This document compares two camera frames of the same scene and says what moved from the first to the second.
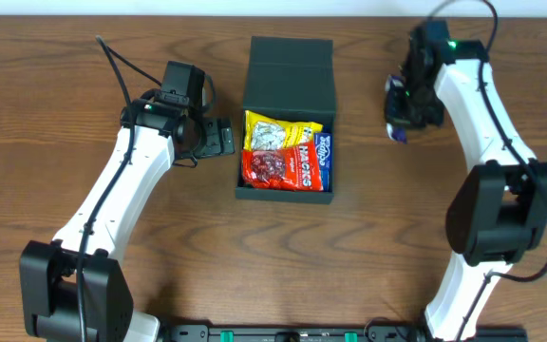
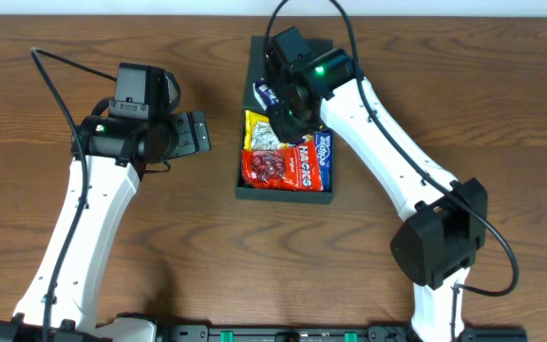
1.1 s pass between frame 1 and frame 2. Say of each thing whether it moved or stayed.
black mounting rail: stayed
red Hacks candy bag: stayed
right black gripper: moved
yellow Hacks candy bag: stayed
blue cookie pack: stayed
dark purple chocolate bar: moved
